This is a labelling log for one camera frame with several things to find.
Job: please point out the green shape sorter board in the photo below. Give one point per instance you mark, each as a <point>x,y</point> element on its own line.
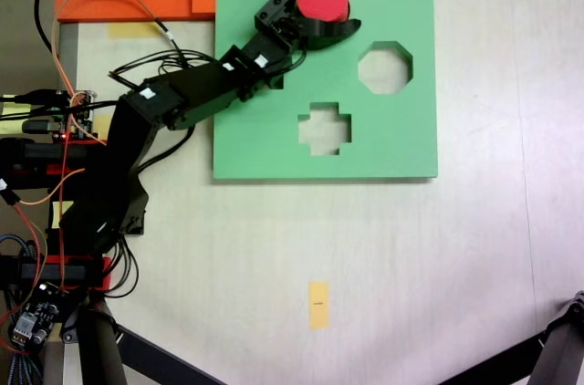
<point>392,138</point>

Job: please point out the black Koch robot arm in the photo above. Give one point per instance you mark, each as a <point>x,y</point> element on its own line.
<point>196,93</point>

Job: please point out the large yellow sticky note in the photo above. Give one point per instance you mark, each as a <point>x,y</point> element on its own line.
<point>11,126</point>

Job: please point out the red table clamp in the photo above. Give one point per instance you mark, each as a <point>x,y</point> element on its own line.
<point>55,169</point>
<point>106,271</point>

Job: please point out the small yellow sticky note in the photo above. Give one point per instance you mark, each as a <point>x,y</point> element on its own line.
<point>57,216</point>
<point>102,122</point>

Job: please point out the thick black tripod leg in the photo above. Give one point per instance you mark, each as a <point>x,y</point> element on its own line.
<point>561,339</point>
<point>102,348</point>

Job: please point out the orange-yellow paper marker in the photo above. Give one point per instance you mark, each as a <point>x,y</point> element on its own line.
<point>319,312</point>

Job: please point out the small motor driver board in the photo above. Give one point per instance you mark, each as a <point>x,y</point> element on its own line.
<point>82,107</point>

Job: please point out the thin black tripod strut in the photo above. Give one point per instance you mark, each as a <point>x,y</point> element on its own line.
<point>502,362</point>
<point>159,357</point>

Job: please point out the black power converter board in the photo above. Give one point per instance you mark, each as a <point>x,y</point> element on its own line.
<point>34,316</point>

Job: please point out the yellow masking tape strip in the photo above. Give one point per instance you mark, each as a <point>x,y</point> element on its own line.
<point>128,30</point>

